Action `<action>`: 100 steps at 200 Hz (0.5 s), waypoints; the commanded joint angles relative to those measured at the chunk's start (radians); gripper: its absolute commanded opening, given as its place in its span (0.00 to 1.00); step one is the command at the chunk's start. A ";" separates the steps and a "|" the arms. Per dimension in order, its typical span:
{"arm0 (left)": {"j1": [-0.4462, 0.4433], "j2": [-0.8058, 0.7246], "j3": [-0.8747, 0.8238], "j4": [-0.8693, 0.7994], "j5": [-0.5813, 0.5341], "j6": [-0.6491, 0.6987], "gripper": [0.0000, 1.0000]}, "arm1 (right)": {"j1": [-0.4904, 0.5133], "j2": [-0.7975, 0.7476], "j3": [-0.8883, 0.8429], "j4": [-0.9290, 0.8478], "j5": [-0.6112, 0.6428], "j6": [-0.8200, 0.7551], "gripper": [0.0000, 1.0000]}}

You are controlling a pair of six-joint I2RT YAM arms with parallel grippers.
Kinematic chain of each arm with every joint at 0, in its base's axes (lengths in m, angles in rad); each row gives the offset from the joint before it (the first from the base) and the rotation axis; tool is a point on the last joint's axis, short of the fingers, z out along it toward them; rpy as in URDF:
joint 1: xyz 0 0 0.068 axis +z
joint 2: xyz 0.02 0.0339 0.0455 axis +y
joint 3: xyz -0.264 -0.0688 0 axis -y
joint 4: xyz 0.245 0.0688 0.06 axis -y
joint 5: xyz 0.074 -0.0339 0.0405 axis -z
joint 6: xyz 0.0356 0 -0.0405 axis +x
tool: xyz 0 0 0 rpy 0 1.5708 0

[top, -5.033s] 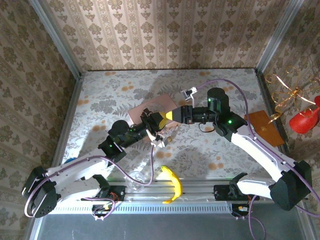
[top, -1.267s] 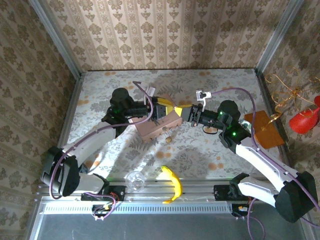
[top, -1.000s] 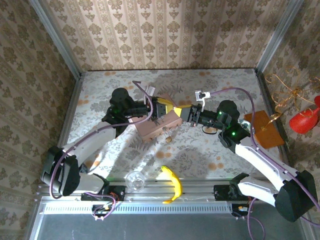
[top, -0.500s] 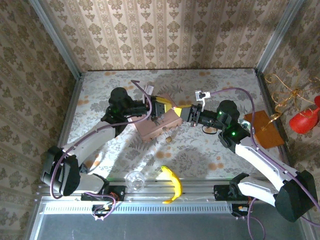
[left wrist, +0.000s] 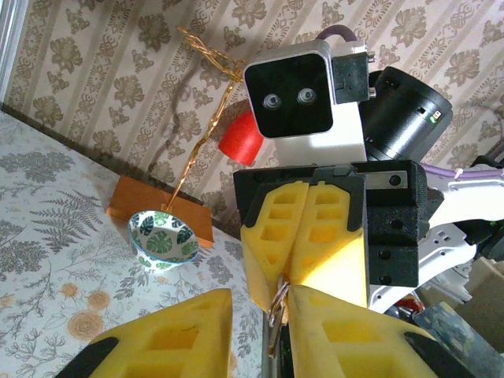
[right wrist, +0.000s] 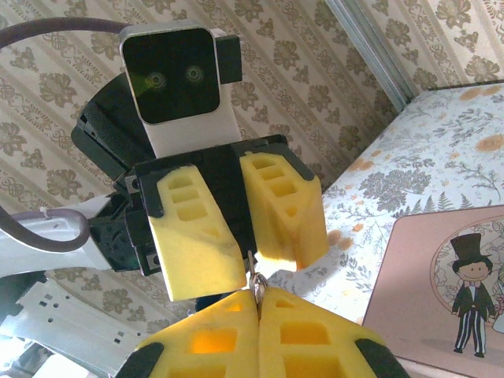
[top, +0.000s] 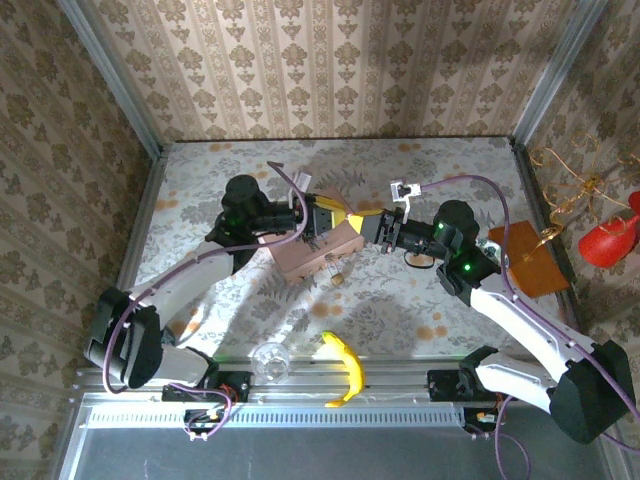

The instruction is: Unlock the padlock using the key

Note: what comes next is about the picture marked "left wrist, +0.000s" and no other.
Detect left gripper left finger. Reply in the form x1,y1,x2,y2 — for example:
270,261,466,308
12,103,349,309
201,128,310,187
62,288,234,378

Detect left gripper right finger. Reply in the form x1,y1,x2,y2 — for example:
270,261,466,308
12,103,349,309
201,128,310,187
286,283,491,378

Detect leaf pattern bowl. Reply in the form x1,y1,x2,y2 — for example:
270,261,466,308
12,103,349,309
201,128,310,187
128,210,200,272

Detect orange wooden board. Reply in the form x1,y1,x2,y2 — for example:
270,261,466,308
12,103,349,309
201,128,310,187
106,175,214,248

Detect floral table cover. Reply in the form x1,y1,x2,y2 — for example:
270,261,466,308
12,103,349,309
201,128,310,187
0,109,265,378

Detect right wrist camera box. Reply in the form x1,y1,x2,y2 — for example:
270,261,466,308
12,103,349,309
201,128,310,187
243,40,376,139

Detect gold wire stand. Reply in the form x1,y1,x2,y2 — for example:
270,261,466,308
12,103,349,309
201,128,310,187
163,26,247,212

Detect aluminium frame post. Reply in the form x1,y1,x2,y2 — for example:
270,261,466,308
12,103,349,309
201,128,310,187
0,0,25,104

